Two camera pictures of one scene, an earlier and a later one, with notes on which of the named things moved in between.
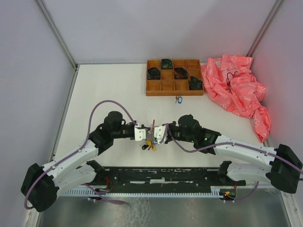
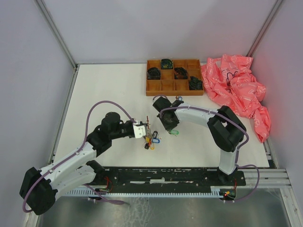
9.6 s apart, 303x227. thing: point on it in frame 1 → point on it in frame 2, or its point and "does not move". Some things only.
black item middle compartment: x=180 y=73 does not move
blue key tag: x=179 y=99 does not move
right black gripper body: x=174 y=132 → x=168 y=125
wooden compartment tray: x=167 y=85 does not move
